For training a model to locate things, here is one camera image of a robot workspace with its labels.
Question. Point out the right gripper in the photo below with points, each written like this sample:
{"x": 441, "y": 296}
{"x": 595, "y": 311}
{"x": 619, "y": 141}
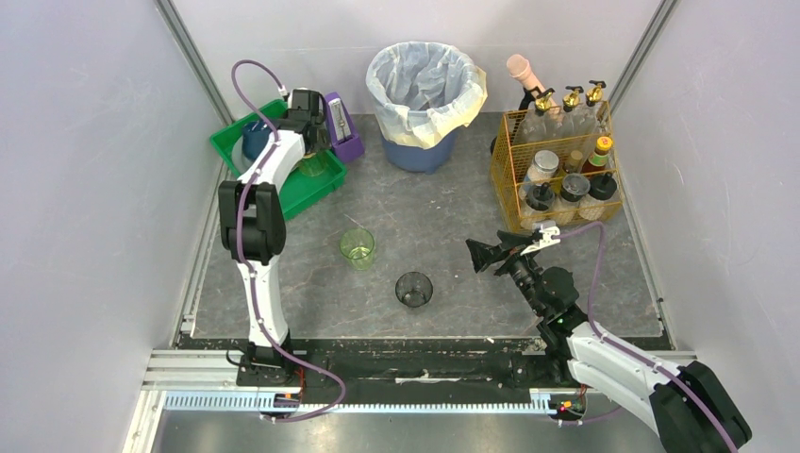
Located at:
{"x": 505, "y": 259}

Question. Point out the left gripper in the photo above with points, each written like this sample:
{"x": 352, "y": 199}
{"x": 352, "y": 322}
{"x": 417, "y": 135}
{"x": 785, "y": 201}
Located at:
{"x": 315, "y": 134}

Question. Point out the amber glass cup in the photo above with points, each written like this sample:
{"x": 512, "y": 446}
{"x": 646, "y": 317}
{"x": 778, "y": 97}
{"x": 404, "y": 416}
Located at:
{"x": 312, "y": 165}

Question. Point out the blue snack bag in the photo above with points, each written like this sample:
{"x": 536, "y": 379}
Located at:
{"x": 255, "y": 136}

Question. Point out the spice jar black lid powder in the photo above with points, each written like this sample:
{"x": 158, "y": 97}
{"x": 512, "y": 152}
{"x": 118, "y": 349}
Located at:
{"x": 535, "y": 207}

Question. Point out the dark grey glass cup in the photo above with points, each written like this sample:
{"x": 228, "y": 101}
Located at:
{"x": 413, "y": 289}

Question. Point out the white blue canister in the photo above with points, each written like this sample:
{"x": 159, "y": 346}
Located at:
{"x": 544, "y": 165}

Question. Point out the spice jar black lid beans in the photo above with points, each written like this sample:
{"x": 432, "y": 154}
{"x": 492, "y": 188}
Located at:
{"x": 602, "y": 188}

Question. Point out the small yellow oil bottle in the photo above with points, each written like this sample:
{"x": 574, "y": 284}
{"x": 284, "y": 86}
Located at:
{"x": 571, "y": 164}

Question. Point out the glass oil bottle dark liquid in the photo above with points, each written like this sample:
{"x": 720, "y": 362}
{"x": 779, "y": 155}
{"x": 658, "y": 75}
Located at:
{"x": 538, "y": 125}

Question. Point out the red sauce bottle yellow cap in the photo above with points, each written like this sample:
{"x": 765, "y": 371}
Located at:
{"x": 597, "y": 160}

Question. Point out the green glass cup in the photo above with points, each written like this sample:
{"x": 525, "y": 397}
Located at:
{"x": 357, "y": 245}

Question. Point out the clear glass oil bottle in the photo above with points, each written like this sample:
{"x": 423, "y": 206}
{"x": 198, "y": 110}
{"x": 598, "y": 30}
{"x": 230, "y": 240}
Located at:
{"x": 567, "y": 121}

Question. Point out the glass oil bottle amber residue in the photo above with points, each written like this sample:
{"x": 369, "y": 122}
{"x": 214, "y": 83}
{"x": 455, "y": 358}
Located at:
{"x": 587, "y": 120}

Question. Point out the grey round plate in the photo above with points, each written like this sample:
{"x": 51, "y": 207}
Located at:
{"x": 237, "y": 159}

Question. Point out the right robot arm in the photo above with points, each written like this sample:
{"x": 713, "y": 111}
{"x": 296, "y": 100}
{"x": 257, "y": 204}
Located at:
{"x": 686, "y": 406}

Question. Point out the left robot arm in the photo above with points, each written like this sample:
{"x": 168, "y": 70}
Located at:
{"x": 253, "y": 226}

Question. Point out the purple metronome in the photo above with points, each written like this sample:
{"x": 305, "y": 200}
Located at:
{"x": 345, "y": 140}

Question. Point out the green plastic tray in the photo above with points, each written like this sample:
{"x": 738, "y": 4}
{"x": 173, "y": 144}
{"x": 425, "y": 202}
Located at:
{"x": 297, "y": 191}

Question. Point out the blue trash bin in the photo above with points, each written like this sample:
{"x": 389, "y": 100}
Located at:
{"x": 418, "y": 160}

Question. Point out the white plastic bin liner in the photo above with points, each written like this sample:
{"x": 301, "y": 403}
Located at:
{"x": 423, "y": 91}

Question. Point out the black microphone stand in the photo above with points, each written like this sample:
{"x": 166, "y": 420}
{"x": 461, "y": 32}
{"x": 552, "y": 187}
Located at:
{"x": 527, "y": 99}

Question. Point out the beige microphone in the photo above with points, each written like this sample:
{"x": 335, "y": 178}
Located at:
{"x": 520, "y": 69}

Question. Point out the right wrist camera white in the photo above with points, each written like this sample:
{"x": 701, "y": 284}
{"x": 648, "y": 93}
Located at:
{"x": 544, "y": 234}

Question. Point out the yellow wire basket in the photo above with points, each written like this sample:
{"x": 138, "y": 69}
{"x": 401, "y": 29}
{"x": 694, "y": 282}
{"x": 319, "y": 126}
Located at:
{"x": 510, "y": 162}

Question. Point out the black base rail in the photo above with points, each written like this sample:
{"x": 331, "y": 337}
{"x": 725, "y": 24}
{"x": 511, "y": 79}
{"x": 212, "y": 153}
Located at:
{"x": 410, "y": 371}

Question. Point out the white cable duct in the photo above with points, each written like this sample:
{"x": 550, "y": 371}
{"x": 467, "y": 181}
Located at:
{"x": 282, "y": 404}

